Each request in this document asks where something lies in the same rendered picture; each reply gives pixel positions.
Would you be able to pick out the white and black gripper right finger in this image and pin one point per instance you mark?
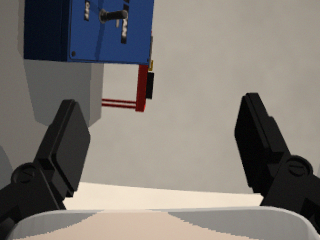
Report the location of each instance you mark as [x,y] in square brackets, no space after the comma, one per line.
[289,178]

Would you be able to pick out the blue switch console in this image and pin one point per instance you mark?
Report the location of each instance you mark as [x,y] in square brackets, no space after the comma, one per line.
[80,31]

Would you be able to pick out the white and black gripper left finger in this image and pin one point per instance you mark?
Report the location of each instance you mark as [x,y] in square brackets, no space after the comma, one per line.
[55,172]

